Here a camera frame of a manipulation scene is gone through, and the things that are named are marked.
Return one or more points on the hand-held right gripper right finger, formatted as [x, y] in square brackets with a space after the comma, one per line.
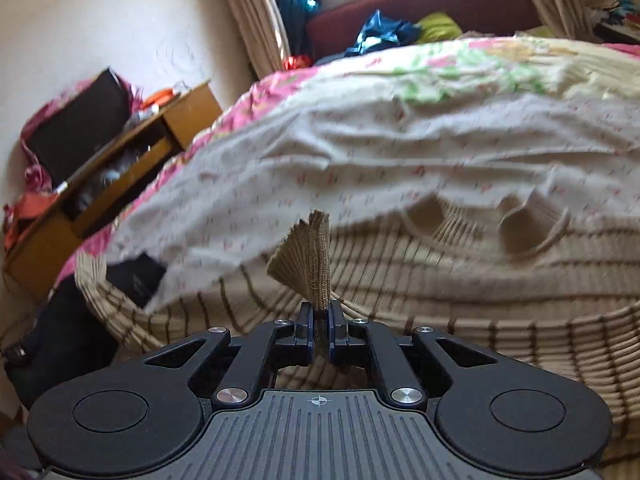
[332, 332]

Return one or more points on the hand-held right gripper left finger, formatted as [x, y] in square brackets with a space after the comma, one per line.
[309, 332]

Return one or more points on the beige striped knit sweater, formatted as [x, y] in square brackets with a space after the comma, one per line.
[450, 285]

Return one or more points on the black garment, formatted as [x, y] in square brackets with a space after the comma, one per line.
[65, 340]

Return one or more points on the wooden desk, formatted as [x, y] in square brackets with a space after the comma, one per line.
[200, 110]

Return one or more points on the red shiny bag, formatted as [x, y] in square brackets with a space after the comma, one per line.
[297, 62]

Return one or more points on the orange item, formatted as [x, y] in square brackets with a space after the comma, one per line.
[160, 97]

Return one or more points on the pink floral quilt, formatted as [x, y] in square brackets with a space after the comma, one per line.
[450, 60]

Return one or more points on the orange cloth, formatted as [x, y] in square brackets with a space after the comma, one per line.
[30, 215]

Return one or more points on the blue shiny cloth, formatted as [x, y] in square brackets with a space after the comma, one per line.
[380, 30]

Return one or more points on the black speaker box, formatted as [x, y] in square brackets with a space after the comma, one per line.
[75, 125]

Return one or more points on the blue plastic bag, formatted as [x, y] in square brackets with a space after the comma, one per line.
[295, 10]

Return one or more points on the yellow-green cloth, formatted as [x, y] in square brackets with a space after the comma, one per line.
[440, 27]

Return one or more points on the maroon headboard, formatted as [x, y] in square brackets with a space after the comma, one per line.
[450, 5]

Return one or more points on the pile of bedside clutter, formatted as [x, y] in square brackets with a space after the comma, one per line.
[615, 15]

